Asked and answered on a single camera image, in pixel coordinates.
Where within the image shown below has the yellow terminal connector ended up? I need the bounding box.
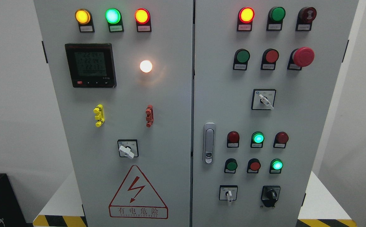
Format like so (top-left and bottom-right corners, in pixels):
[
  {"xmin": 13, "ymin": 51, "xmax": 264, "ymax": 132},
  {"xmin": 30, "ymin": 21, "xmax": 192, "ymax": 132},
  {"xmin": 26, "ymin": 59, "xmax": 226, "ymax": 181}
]
[{"xmin": 93, "ymin": 104, "xmax": 105, "ymax": 127}]

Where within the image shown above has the red electric danger sticker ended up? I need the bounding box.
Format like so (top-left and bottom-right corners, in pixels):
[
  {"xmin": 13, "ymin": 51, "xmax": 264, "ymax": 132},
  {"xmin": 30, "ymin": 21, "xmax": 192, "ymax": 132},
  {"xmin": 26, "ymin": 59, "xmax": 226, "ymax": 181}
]
[{"xmin": 109, "ymin": 165, "xmax": 169, "ymax": 219}]

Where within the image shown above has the red emergency stop button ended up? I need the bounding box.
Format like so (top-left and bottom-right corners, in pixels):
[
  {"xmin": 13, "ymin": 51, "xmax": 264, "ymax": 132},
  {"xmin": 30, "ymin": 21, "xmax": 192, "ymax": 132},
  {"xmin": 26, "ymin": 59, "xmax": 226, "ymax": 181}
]
[{"xmin": 288, "ymin": 47, "xmax": 315, "ymax": 71}]

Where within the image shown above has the green unlit top indicator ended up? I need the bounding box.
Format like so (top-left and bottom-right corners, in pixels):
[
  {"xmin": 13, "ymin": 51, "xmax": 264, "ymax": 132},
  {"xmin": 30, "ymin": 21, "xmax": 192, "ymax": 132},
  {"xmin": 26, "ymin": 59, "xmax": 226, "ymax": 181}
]
[{"xmin": 266, "ymin": 6, "xmax": 286, "ymax": 31}]

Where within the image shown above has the red push button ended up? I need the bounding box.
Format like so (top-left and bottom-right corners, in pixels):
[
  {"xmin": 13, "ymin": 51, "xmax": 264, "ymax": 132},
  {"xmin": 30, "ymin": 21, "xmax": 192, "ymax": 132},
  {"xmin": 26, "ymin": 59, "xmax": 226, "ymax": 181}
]
[
  {"xmin": 260, "ymin": 48, "xmax": 279, "ymax": 70},
  {"xmin": 247, "ymin": 158, "xmax": 261, "ymax": 173}
]

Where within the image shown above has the white glowing lamp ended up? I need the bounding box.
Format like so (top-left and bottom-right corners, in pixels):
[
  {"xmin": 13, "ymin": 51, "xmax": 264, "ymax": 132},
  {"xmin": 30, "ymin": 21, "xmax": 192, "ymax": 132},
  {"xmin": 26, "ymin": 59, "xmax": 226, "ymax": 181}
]
[{"xmin": 140, "ymin": 60, "xmax": 153, "ymax": 73}]

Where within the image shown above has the red terminal connector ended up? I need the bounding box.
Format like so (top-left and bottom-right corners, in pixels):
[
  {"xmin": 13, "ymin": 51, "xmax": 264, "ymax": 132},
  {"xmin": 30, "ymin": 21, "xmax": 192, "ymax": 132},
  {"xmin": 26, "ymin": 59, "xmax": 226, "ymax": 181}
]
[{"xmin": 145, "ymin": 105, "xmax": 154, "ymax": 128}]

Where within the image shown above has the red lit indicator right door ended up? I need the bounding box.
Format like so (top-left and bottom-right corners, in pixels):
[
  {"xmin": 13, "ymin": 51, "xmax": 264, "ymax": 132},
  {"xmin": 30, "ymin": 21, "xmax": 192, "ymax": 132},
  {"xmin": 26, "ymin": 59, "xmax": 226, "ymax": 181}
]
[{"xmin": 237, "ymin": 7, "xmax": 255, "ymax": 32}]

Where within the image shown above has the white selector switch upper right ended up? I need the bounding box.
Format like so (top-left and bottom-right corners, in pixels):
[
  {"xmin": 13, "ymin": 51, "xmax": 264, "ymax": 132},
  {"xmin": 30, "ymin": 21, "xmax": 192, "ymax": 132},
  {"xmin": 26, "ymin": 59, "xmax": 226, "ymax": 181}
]
[{"xmin": 251, "ymin": 89, "xmax": 276, "ymax": 110}]

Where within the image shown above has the white selector switch lower right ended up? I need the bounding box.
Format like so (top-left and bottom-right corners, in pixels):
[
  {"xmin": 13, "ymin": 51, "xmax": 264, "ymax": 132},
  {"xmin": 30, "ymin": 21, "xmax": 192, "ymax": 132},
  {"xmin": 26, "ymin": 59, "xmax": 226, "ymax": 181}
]
[{"xmin": 219, "ymin": 184, "xmax": 238, "ymax": 206}]

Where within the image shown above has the dark red indicator right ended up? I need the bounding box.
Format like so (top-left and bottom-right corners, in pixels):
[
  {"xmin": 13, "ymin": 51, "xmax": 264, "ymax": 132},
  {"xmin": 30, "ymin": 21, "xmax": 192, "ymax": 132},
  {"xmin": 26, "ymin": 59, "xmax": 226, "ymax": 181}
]
[{"xmin": 273, "ymin": 131, "xmax": 289, "ymax": 148}]

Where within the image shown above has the green push button upper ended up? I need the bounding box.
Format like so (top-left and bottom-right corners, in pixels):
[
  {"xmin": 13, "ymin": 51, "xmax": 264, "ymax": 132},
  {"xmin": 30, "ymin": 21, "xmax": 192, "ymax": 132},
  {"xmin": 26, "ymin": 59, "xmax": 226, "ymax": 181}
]
[{"xmin": 232, "ymin": 49, "xmax": 250, "ymax": 71}]

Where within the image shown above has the white selector switch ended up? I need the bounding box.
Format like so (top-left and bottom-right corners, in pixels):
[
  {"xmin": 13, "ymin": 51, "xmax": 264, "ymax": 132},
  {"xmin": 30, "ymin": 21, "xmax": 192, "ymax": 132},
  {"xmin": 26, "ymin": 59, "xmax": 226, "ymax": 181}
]
[
  {"xmin": 219, "ymin": 184, "xmax": 238, "ymax": 206},
  {"xmin": 251, "ymin": 89, "xmax": 276, "ymax": 110}
]

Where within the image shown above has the green lit indicator middle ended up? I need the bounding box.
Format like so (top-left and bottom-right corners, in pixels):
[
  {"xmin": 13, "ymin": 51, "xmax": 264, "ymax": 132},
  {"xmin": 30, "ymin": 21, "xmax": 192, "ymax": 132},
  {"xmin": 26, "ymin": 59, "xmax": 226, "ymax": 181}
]
[{"xmin": 250, "ymin": 131, "xmax": 265, "ymax": 148}]

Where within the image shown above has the dark red indicator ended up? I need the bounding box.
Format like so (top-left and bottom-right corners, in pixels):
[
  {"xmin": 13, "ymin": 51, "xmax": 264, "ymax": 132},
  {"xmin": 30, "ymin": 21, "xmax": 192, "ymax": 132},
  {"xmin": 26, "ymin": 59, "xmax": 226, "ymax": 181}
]
[
  {"xmin": 273, "ymin": 131, "xmax": 289, "ymax": 148},
  {"xmin": 226, "ymin": 131, "xmax": 240, "ymax": 148}
]

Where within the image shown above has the grey left cabinet door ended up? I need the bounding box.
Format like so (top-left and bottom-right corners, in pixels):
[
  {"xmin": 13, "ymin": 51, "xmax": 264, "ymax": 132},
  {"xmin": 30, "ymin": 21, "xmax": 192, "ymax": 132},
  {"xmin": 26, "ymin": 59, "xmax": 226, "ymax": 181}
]
[{"xmin": 34, "ymin": 0, "xmax": 193, "ymax": 227}]

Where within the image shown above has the black digital power meter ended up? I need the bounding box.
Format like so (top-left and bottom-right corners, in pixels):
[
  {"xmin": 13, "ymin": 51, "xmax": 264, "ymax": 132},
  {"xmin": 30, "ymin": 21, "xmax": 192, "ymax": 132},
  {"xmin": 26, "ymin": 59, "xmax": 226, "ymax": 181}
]
[{"xmin": 65, "ymin": 43, "xmax": 117, "ymax": 88}]

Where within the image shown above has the silver door handle lock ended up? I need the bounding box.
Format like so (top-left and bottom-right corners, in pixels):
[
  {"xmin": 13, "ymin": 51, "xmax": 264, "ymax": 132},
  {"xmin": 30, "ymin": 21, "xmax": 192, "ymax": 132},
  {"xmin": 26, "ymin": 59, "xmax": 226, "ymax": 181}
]
[{"xmin": 203, "ymin": 122, "xmax": 216, "ymax": 164}]

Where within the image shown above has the white selector switch left door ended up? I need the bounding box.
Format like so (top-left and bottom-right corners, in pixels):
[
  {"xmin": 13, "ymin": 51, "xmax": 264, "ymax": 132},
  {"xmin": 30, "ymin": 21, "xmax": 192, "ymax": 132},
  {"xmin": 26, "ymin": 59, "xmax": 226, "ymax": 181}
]
[{"xmin": 117, "ymin": 139, "xmax": 139, "ymax": 159}]

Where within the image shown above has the grey right cabinet door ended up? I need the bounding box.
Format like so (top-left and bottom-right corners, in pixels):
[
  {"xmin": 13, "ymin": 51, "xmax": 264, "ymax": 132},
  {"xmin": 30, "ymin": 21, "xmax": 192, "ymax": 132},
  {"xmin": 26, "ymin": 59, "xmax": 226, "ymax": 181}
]
[{"xmin": 192, "ymin": 0, "xmax": 358, "ymax": 227}]

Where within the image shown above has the red-orange indicator light left door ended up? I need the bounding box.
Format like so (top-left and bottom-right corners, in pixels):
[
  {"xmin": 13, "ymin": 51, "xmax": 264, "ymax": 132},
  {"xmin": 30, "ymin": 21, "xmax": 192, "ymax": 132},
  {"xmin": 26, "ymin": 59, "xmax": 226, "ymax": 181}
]
[{"xmin": 134, "ymin": 8, "xmax": 152, "ymax": 32}]

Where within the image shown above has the dark red buzzer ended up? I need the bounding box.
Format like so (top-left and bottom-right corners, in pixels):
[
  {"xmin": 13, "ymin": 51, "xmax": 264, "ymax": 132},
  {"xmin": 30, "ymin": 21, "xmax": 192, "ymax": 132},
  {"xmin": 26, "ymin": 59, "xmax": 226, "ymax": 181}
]
[{"xmin": 295, "ymin": 6, "xmax": 317, "ymax": 31}]

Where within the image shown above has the green push button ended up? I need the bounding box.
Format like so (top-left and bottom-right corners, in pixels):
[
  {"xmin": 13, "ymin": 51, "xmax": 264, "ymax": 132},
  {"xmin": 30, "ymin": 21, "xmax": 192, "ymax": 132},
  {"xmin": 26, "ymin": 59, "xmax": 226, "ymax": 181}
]
[
  {"xmin": 224, "ymin": 158, "xmax": 238, "ymax": 174},
  {"xmin": 232, "ymin": 49, "xmax": 250, "ymax": 71}
]

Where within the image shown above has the red push button upper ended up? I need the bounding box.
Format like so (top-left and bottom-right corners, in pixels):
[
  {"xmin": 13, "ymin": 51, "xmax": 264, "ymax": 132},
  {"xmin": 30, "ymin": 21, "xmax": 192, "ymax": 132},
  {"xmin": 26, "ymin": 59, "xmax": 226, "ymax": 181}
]
[{"xmin": 260, "ymin": 48, "xmax": 279, "ymax": 70}]

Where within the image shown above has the black rotary knob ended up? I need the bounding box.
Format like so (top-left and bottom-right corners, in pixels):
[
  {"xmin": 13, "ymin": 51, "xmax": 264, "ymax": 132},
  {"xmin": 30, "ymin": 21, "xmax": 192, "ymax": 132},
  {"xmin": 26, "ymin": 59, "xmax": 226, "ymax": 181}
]
[{"xmin": 261, "ymin": 185, "xmax": 281, "ymax": 208}]

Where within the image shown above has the green push button lower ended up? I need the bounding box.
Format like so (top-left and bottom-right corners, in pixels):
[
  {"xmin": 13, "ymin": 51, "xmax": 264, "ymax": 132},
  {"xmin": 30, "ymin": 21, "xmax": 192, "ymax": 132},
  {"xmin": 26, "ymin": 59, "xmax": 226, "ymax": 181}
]
[{"xmin": 224, "ymin": 158, "xmax": 238, "ymax": 174}]

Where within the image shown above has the red push button lower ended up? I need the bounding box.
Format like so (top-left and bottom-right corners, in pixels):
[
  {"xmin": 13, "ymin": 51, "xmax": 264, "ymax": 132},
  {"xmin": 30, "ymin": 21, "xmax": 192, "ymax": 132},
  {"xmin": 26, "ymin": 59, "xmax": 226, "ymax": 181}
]
[{"xmin": 247, "ymin": 158, "xmax": 261, "ymax": 173}]

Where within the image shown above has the dark red indicator left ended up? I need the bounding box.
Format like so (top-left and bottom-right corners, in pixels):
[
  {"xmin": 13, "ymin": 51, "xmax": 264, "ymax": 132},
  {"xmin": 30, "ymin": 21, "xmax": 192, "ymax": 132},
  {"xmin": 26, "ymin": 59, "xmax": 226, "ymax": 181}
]
[{"xmin": 226, "ymin": 131, "xmax": 240, "ymax": 148}]

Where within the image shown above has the green lit button lower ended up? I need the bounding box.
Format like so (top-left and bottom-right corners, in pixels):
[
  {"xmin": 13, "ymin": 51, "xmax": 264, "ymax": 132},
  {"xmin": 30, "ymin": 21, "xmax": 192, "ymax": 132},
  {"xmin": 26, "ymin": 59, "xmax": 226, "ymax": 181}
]
[{"xmin": 269, "ymin": 159, "xmax": 283, "ymax": 174}]

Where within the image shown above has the green lit indicator light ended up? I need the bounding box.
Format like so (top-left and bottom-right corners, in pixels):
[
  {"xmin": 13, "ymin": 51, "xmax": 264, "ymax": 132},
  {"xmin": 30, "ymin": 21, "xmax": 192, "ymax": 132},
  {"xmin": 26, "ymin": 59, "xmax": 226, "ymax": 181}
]
[{"xmin": 105, "ymin": 8, "xmax": 124, "ymax": 32}]

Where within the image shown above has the yellow indicator light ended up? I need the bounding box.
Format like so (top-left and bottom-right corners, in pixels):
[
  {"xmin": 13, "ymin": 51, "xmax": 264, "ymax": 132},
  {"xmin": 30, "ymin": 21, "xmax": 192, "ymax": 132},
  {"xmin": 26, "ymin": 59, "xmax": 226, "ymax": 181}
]
[{"xmin": 75, "ymin": 9, "xmax": 95, "ymax": 32}]

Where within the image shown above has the grey cabinet door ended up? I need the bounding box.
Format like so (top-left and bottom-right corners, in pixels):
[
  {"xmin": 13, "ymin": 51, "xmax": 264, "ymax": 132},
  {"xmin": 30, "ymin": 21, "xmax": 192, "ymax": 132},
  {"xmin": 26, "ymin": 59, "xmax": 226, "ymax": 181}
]
[
  {"xmin": 192, "ymin": 0, "xmax": 358, "ymax": 227},
  {"xmin": 34, "ymin": 0, "xmax": 193, "ymax": 227}
]

